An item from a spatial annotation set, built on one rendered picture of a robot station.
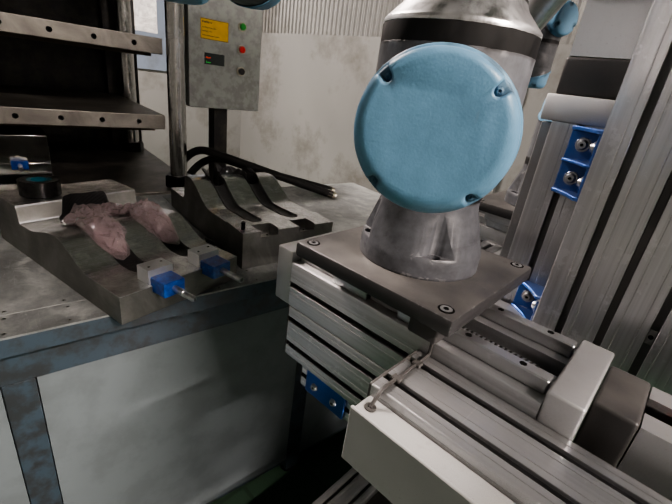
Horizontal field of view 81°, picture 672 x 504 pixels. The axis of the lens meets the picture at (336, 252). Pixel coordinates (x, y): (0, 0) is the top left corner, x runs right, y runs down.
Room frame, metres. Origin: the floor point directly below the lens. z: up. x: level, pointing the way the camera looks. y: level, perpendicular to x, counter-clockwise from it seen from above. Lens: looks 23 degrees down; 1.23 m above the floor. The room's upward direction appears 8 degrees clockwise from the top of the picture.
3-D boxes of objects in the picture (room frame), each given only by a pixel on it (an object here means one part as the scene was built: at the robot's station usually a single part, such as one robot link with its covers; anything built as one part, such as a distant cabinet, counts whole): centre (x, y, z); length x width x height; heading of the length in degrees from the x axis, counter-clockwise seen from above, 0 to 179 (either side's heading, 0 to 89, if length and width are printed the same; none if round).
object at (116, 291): (0.80, 0.49, 0.85); 0.50 x 0.26 x 0.11; 59
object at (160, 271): (0.62, 0.29, 0.85); 0.13 x 0.05 x 0.05; 59
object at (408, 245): (0.48, -0.10, 1.09); 0.15 x 0.15 x 0.10
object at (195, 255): (0.71, 0.23, 0.85); 0.13 x 0.05 x 0.05; 59
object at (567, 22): (1.15, -0.44, 1.43); 0.11 x 0.08 x 0.09; 24
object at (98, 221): (0.81, 0.49, 0.90); 0.26 x 0.18 x 0.08; 59
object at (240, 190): (1.10, 0.28, 0.87); 0.50 x 0.26 x 0.14; 41
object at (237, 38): (1.77, 0.58, 0.73); 0.30 x 0.22 x 1.47; 131
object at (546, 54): (1.14, -0.43, 1.34); 0.11 x 0.08 x 0.11; 114
